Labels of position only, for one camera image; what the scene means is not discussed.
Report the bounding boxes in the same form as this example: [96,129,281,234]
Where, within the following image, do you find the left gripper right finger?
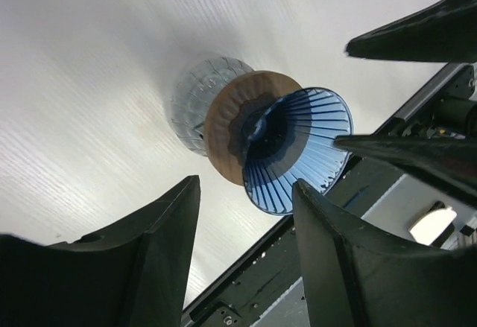
[293,180,476,326]

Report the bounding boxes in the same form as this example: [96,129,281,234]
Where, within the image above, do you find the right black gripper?
[333,0,476,209]

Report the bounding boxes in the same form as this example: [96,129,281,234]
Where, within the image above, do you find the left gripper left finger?
[1,176,200,326]

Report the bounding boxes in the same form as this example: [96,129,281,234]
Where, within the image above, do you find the blue glass dripper cone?
[241,87,353,216]

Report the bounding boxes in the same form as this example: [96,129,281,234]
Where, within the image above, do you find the clear glass coffee server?
[168,55,253,156]

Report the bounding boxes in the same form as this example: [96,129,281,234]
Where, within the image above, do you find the wooden dripper base ring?
[203,70,303,187]

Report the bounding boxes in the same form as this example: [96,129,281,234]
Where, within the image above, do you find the aluminium front rail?
[253,174,476,327]

